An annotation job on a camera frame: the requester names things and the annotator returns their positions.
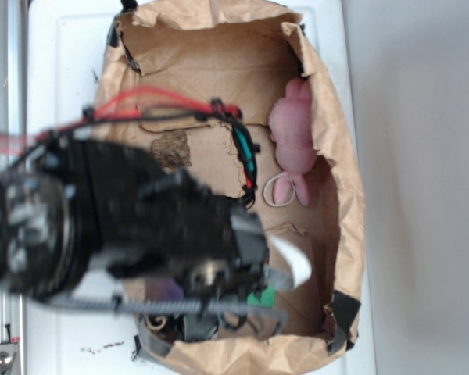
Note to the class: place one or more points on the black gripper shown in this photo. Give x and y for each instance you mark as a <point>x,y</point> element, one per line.
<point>168,226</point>

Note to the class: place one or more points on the green rectangular block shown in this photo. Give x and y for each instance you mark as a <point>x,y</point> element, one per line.
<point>265,298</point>

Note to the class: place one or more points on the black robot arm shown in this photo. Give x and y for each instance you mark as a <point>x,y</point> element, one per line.
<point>50,236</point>

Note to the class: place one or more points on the grey toothed rack bar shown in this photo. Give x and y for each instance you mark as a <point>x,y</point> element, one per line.
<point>189,306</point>

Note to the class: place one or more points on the white rubber band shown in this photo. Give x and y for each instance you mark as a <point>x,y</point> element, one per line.
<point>271,181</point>

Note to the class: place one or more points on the pink plush bunny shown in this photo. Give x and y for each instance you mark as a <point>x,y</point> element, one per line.
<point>290,130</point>

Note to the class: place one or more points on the brown rock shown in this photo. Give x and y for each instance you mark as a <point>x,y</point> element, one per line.
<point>172,149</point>

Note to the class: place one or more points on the brown paper bag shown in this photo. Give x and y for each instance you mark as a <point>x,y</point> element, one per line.
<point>245,52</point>

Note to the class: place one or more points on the aluminium frame rail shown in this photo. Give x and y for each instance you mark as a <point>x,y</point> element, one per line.
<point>13,31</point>

